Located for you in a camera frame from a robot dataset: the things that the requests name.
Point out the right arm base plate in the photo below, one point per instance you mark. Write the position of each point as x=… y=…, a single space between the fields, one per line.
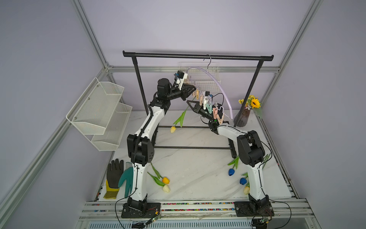
x=248 y=209

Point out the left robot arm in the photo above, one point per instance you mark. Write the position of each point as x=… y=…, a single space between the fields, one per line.
x=140 y=146

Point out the white mesh tiered shelf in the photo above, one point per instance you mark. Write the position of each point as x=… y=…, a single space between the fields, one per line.
x=100 y=115

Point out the black yellow work glove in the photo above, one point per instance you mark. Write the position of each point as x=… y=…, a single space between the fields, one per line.
x=115 y=170

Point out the sunflower bouquet in vase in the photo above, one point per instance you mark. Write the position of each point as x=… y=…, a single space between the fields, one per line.
x=252 y=104

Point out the purple clip hanger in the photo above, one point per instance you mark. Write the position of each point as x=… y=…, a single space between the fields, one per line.
x=209 y=59

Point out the black clothes rack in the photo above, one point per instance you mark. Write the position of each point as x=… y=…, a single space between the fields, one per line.
x=135 y=55

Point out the blue tulip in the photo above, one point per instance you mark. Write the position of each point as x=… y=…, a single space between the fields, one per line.
x=244 y=179
x=234 y=165

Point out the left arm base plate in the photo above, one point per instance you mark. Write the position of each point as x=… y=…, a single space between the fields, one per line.
x=148 y=210

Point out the blue tulip upper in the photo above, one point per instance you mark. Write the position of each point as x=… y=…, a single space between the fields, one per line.
x=234 y=165

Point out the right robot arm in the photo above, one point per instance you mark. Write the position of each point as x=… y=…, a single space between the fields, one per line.
x=249 y=148

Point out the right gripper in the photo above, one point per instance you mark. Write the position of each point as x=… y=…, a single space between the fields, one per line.
x=198 y=109

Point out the cream white tulip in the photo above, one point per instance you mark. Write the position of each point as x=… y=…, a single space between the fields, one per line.
x=162 y=182

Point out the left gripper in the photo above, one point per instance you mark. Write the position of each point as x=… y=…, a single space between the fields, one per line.
x=184 y=91

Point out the orange tulip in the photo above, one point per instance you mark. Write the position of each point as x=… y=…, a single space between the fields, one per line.
x=157 y=173

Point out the cream tulip right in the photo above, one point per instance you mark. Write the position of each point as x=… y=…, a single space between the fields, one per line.
x=246 y=190

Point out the green work glove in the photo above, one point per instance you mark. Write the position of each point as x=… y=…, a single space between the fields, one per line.
x=127 y=179

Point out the white wire wall basket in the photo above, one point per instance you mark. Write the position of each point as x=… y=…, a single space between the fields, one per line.
x=202 y=75

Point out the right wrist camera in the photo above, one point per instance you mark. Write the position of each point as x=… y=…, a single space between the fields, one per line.
x=206 y=99

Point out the blue tulip lower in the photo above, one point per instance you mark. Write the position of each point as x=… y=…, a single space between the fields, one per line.
x=244 y=179

